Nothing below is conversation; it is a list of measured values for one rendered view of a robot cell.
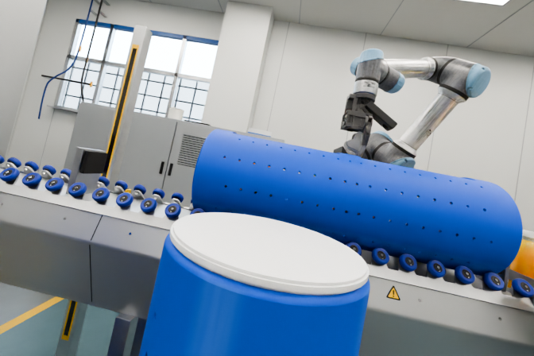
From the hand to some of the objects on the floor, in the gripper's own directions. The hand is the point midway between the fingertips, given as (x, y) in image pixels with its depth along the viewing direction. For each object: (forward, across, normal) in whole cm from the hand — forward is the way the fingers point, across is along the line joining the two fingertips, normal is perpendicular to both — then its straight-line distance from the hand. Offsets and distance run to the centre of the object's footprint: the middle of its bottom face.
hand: (360, 157), depth 80 cm
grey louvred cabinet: (+123, -178, -134) cm, 254 cm away
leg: (+123, +7, -61) cm, 138 cm away
